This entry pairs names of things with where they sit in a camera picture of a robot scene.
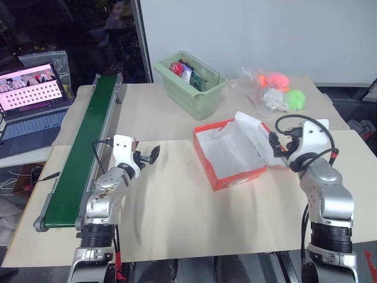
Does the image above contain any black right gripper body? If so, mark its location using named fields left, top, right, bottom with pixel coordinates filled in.
left=283, top=136, right=302, bottom=157

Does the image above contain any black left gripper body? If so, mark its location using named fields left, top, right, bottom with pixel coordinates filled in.
left=133, top=149, right=151, bottom=169

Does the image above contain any orange shoe box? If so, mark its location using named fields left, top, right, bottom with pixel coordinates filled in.
left=193, top=110, right=291, bottom=192

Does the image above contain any green conveyor belt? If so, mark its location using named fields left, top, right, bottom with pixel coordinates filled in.
left=33, top=73, right=124, bottom=233

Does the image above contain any clear bag of colourful toys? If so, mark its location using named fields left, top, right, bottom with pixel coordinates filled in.
left=231, top=65, right=307, bottom=114

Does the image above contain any pale green plastic bin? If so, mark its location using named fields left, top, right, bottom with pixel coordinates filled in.
left=153, top=50, right=228, bottom=121

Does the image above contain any black device with red mark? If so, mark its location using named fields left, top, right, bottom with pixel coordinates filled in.
left=346, top=117, right=377, bottom=141

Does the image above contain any dark rounded shape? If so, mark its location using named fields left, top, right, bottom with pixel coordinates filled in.
left=137, top=258, right=178, bottom=283

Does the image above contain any open laptop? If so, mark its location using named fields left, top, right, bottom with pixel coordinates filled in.
left=0, top=61, right=75, bottom=160

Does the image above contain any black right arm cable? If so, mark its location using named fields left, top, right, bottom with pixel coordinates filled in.
left=275, top=114, right=340, bottom=175

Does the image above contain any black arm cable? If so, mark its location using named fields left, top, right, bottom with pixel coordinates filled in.
left=91, top=138, right=115, bottom=175
left=275, top=114, right=340, bottom=175

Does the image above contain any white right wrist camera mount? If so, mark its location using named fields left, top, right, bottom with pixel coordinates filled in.
left=286, top=118, right=334, bottom=166

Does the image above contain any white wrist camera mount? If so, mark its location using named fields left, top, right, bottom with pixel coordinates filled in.
left=113, top=134, right=140, bottom=179
left=286, top=118, right=334, bottom=166

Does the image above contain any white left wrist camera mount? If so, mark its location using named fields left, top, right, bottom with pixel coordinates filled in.
left=113, top=134, right=140, bottom=179

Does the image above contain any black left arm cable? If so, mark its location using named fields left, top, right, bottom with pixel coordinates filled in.
left=91, top=138, right=115, bottom=175

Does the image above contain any thin black cable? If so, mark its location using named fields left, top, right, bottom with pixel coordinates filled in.
left=36, top=172, right=62, bottom=182

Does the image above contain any red cable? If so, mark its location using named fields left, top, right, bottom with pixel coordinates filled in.
left=114, top=249, right=125, bottom=283

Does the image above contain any aluminium frame post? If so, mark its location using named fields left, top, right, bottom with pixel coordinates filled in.
left=133, top=0, right=154, bottom=84

